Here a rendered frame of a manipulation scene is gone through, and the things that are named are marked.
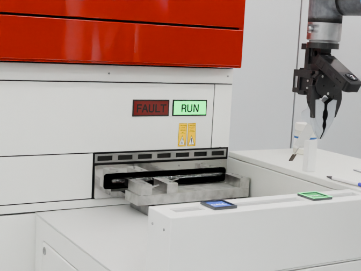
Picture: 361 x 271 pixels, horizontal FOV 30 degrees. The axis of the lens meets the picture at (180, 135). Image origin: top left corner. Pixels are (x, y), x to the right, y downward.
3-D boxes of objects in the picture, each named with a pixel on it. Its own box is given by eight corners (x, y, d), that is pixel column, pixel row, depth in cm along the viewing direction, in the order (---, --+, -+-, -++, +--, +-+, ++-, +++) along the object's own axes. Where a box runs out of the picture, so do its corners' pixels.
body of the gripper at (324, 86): (316, 95, 157) (320, 42, 155) (342, 98, 150) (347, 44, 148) (290, 94, 153) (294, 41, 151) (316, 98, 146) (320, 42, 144)
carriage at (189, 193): (124, 199, 187) (125, 189, 187) (233, 191, 205) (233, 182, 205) (137, 206, 180) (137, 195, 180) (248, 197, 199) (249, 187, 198)
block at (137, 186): (127, 189, 187) (128, 178, 187) (138, 188, 189) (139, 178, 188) (140, 195, 180) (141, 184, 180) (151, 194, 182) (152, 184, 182)
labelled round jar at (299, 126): (288, 151, 214) (290, 122, 213) (305, 150, 217) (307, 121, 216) (302, 155, 208) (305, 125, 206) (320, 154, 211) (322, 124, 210)
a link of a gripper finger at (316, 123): (305, 135, 155) (308, 95, 153) (323, 139, 150) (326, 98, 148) (295, 136, 153) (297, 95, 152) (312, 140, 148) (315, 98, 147)
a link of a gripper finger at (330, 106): (316, 135, 156) (319, 95, 155) (333, 139, 151) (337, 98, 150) (305, 135, 155) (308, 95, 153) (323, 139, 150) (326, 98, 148)
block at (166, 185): (153, 187, 191) (153, 177, 191) (163, 186, 193) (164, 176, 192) (166, 193, 184) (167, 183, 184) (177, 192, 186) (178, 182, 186)
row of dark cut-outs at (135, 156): (93, 162, 188) (94, 154, 187) (224, 156, 210) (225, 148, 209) (94, 163, 187) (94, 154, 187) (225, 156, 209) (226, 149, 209)
